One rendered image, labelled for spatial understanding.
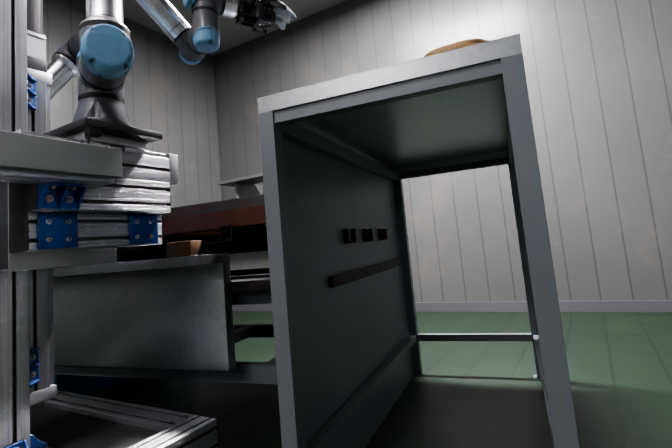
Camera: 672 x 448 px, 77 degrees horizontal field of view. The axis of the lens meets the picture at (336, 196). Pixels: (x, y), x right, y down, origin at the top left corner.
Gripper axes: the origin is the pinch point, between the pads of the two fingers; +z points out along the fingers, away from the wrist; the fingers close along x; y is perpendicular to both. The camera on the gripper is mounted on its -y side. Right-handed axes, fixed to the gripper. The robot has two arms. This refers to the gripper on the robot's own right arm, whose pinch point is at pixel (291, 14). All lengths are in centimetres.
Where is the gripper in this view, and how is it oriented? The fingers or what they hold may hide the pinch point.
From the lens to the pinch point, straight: 156.9
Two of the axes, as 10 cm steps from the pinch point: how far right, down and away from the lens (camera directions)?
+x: 5.3, -2.8, -8.0
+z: 8.3, -0.1, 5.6
